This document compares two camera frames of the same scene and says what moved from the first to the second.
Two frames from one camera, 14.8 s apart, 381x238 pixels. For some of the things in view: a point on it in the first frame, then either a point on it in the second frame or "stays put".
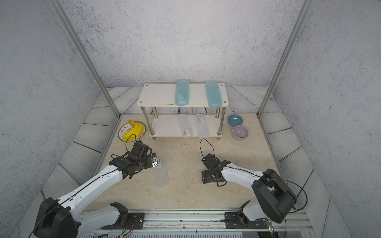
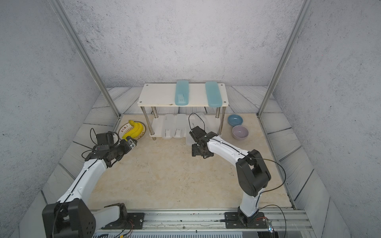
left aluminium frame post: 61,12 stays put
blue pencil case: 181,95 stays put
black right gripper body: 208,175 → 197,151
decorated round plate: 125,128 stays put
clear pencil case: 160,172 → 190,124
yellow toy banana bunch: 134,131 stays put
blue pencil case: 214,96 stays put
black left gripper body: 146,163 → 120,149
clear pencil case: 202,126 stays put
